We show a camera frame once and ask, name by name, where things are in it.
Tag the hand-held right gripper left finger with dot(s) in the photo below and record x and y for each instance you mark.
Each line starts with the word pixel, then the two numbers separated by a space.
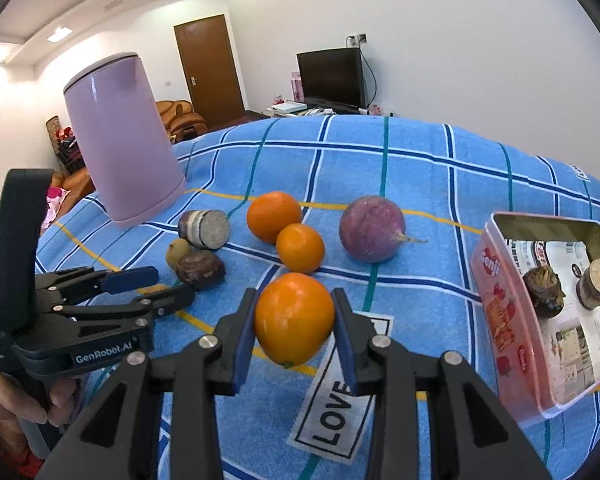
pixel 245 345

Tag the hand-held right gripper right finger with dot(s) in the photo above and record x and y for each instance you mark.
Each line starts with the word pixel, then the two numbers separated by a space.
pixel 345 347

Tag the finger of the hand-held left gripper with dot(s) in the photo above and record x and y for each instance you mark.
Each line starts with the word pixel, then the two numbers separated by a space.
pixel 130 279
pixel 172 297

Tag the dark brown taro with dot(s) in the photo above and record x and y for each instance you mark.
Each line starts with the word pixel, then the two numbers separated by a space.
pixel 200 269

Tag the small brown-green fruit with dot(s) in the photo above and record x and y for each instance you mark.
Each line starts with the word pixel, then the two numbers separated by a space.
pixel 177 251

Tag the orange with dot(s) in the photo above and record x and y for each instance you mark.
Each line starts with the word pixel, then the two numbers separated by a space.
pixel 274 216
pixel 300 249
pixel 295 317

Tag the round purple fruit with stem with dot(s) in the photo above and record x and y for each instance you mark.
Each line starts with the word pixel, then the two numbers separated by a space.
pixel 372 230

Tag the pink metal tin box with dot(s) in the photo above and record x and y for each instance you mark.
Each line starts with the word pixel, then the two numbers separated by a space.
pixel 500 310

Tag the person's left forearm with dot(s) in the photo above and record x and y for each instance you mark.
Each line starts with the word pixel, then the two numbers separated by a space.
pixel 0 440

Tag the person's left hand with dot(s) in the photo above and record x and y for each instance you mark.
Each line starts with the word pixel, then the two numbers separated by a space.
pixel 61 402

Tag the pink floral cushion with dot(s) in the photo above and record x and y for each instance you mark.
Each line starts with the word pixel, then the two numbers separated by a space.
pixel 52 200

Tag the dark shelf rack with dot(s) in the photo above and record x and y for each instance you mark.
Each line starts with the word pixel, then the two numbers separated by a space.
pixel 65 145

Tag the purple electric kettle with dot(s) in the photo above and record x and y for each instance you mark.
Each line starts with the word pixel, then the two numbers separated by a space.
pixel 125 135

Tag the orange leather armchair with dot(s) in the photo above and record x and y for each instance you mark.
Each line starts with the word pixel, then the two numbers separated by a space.
pixel 180 116

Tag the blue checked blanket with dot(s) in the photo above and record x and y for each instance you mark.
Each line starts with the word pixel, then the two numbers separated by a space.
pixel 430 160

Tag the dark fibrous taro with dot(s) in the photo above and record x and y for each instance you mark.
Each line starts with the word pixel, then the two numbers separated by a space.
pixel 544 290

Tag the square ceiling light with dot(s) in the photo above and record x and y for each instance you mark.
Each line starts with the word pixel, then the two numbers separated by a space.
pixel 60 34

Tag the brown wooden door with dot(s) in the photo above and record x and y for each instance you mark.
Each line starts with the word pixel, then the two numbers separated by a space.
pixel 210 70

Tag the printed paper liner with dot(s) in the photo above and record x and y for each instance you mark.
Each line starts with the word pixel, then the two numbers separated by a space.
pixel 575 350

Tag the glass television stand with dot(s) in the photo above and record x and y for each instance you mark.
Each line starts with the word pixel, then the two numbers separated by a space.
pixel 325 111

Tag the pink box beside television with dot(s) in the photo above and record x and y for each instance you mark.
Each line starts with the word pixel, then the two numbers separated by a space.
pixel 296 85

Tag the small cut taro piece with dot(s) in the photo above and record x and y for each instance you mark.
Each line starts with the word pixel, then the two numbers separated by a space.
pixel 592 282

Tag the black television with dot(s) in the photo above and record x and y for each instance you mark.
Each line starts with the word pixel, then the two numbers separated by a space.
pixel 332 77

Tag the white wall socket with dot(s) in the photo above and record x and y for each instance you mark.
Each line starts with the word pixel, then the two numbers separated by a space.
pixel 356 38

